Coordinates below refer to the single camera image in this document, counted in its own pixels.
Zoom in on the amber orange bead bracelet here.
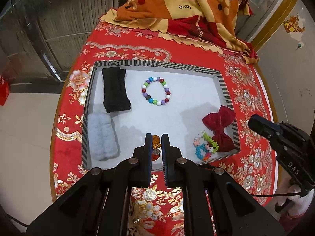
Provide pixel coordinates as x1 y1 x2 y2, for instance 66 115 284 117
152 134 162 161

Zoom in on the red wall decoration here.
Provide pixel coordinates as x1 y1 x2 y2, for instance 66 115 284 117
283 14 305 34

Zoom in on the orange red patterned blanket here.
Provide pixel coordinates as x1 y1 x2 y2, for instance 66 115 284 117
100 0 259 64

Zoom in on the metal glass door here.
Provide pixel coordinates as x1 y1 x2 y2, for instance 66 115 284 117
1 0 119 82

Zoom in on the white fluffy hair band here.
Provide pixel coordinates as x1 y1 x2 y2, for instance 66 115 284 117
88 113 119 161

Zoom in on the pastel flower bead bracelet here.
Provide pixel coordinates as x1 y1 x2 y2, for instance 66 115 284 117
193 131 220 161

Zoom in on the red bag on floor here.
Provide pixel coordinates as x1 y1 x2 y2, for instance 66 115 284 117
0 75 10 106

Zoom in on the striped white tray box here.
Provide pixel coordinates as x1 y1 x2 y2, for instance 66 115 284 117
82 60 233 169

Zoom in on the multicolour bead bracelet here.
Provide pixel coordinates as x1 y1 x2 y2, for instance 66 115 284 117
141 76 171 107

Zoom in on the red floral tablecloth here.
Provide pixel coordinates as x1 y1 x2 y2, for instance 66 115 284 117
50 20 279 236

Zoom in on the red velvet bow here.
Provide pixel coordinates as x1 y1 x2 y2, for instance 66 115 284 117
202 105 236 152

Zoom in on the black knitted hair band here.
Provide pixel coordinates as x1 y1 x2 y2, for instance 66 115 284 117
102 67 131 113

